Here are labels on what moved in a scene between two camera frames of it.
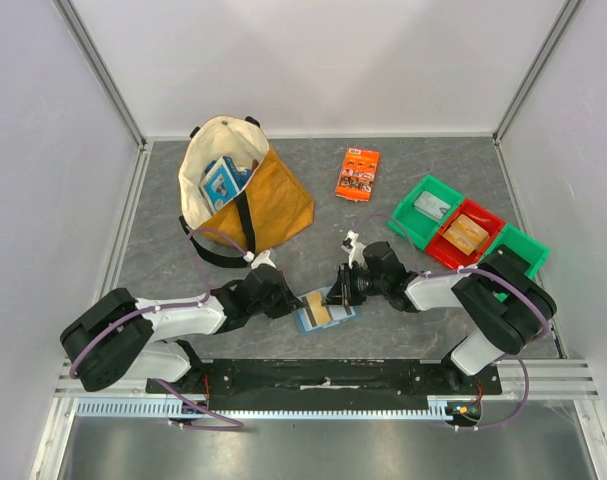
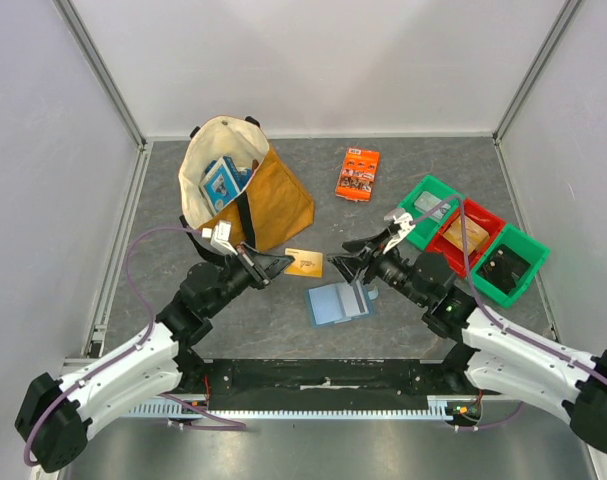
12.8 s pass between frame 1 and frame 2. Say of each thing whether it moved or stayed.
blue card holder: moved
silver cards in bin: stayed
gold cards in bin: stayed
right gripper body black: moved
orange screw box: stayed
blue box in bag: stayed
